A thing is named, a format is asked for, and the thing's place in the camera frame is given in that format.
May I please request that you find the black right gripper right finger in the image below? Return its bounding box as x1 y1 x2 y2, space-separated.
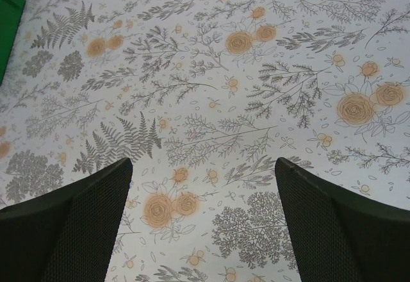
275 158 409 281

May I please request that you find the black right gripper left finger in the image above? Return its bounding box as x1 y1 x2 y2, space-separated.
1 158 133 281

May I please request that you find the floral patterned table mat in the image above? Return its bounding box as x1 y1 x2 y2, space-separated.
1 0 409 281

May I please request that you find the green plastic bin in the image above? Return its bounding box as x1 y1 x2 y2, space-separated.
0 0 26 83

